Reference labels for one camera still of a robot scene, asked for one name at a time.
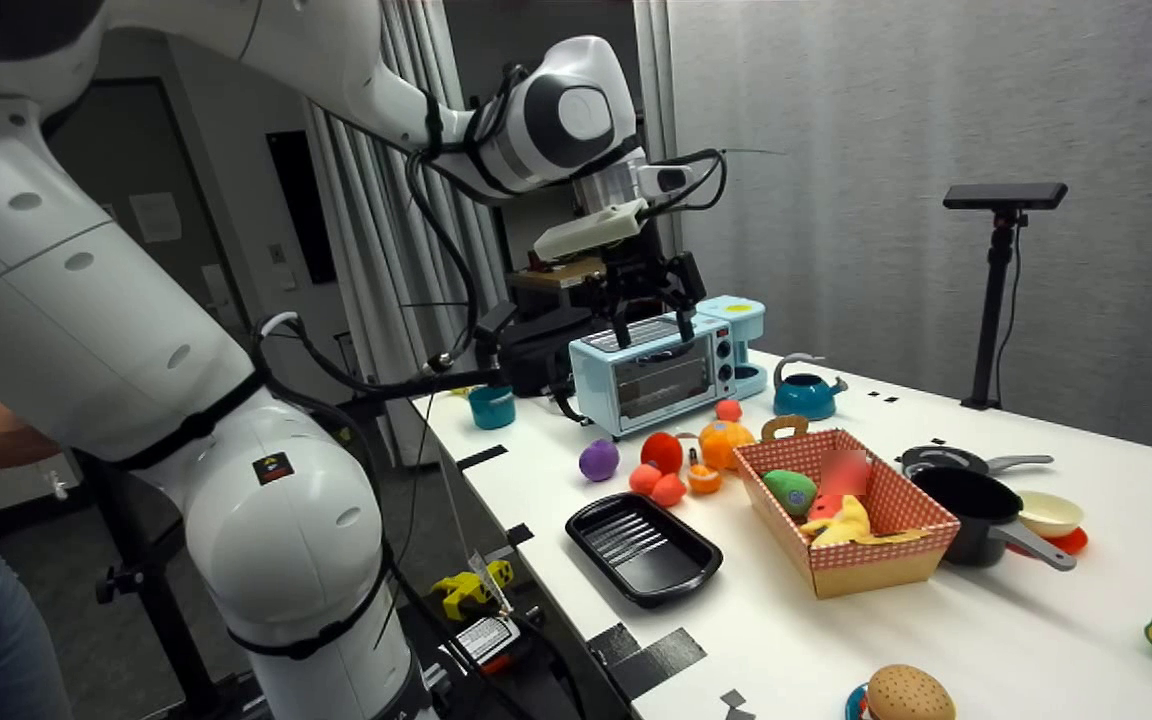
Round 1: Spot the yellow clamp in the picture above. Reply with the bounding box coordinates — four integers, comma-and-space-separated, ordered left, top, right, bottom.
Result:
430, 559, 516, 622

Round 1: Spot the black tape strip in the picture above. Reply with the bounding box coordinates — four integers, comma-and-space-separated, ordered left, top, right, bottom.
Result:
585, 621, 709, 702

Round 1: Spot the pink red plush toy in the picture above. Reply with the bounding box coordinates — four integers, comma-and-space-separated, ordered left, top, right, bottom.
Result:
806, 449, 874, 523

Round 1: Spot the black saucepan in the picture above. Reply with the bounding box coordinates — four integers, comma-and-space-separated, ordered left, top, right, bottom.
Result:
907, 465, 1079, 574

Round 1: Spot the cream bowl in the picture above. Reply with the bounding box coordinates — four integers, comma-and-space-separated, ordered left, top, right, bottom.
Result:
1015, 489, 1086, 540

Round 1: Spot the purple plush ball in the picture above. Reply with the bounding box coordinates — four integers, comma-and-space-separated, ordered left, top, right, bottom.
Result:
578, 438, 622, 484

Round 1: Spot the camera on mount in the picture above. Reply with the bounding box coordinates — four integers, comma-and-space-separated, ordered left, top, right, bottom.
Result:
942, 181, 1070, 412

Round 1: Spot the red plush tomato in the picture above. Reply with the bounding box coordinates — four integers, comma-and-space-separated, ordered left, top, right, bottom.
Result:
639, 431, 686, 478

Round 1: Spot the light blue toy coffee maker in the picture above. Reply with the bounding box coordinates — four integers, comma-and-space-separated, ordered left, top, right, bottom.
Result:
695, 294, 770, 402

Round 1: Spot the red checkered basket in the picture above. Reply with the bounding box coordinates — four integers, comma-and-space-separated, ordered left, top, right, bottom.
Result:
731, 414, 962, 601

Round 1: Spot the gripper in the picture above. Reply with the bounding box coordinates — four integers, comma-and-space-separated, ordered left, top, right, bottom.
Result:
591, 232, 708, 352

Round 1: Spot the yellow plush toy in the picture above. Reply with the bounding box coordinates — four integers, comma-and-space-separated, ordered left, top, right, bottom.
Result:
799, 495, 927, 550

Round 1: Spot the green plush avocado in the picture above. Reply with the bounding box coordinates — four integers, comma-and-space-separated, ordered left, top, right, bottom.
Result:
761, 467, 820, 520

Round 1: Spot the black frying pan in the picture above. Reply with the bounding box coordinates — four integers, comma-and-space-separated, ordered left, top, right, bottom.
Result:
897, 444, 1056, 480

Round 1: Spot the toy burger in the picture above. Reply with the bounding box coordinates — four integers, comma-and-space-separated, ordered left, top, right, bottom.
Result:
865, 663, 958, 720

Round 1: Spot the red plate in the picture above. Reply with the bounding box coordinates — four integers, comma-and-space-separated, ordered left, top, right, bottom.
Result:
1004, 526, 1090, 558

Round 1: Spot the grey curtain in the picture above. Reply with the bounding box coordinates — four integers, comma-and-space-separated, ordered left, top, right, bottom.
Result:
300, 0, 682, 471

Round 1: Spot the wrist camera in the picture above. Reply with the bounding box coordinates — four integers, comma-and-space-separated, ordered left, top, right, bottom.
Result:
533, 199, 650, 263

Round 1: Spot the orange plush toy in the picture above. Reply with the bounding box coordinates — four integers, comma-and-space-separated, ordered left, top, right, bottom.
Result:
697, 419, 758, 472

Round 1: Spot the light blue toy oven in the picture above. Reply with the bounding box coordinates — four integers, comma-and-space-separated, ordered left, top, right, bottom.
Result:
567, 311, 738, 440

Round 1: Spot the teal toy kettle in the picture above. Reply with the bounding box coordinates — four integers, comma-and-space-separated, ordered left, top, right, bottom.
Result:
771, 352, 850, 422

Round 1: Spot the stand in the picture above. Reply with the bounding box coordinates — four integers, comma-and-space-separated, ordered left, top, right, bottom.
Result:
94, 455, 237, 720

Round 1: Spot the paper sheet on door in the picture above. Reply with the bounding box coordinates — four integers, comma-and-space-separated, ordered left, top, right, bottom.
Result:
128, 191, 184, 245

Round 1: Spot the black bag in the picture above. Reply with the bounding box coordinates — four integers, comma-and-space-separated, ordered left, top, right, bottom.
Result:
495, 304, 599, 401

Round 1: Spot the black baking tray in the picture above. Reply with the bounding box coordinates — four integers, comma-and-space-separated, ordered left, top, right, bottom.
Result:
564, 491, 725, 610

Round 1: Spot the small orange toy fruit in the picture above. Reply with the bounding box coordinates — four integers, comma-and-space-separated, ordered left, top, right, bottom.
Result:
685, 450, 724, 497

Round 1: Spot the teal cup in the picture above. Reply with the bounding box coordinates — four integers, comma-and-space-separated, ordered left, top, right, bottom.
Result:
466, 385, 518, 432

